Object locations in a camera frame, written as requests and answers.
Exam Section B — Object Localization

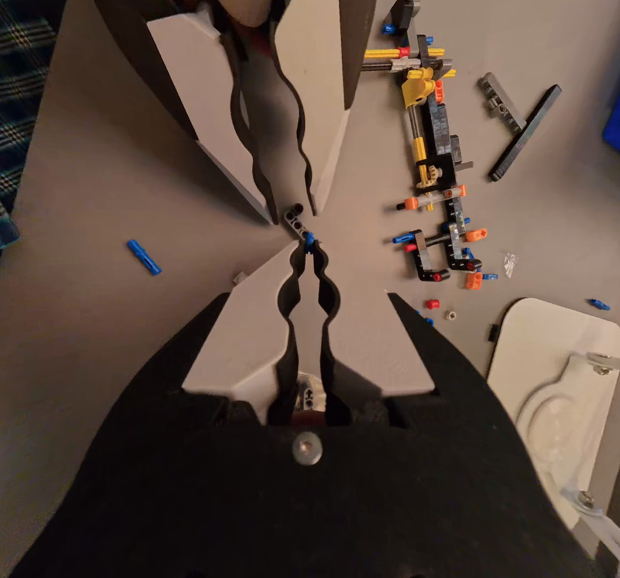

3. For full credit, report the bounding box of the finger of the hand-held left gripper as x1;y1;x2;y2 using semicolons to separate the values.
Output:
145;10;280;226
271;0;351;217

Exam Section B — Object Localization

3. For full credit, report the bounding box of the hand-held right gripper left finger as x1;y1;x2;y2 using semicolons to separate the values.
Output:
181;242;303;426

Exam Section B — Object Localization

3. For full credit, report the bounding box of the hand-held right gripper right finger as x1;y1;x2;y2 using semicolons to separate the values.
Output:
312;244;436;426

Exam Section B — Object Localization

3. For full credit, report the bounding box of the lego chassis assembly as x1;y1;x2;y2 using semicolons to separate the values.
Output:
361;0;485;283

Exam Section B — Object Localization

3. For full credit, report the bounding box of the dark grey L-shaped lego beam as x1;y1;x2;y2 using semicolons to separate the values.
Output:
284;204;311;240

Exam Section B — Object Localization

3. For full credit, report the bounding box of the long black lego beam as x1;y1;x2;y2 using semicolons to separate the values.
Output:
488;84;563;183

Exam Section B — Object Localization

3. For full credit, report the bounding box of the person's plaid shirt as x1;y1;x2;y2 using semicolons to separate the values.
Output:
0;0;59;249

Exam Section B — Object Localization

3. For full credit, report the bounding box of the white book stand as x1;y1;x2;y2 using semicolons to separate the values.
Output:
486;297;620;562

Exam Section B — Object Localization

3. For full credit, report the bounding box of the blue storage bin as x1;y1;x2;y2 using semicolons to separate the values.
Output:
602;99;620;155

